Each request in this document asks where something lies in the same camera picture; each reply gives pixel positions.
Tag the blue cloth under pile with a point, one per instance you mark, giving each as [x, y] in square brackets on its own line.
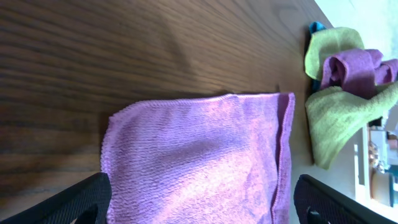
[315, 27]

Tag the green cloth back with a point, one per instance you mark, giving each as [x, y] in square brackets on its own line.
[327, 42]

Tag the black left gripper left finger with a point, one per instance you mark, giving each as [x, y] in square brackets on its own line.
[85, 202]

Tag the purple microfiber cloth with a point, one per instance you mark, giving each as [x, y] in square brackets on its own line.
[223, 159]

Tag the green cloth front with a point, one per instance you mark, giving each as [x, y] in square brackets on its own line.
[334, 116]

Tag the green cloth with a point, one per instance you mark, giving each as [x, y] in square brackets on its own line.
[327, 42]
[334, 116]

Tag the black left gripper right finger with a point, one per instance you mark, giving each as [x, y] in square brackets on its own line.
[317, 203]

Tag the purple cloth in pile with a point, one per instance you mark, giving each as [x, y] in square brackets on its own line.
[358, 71]

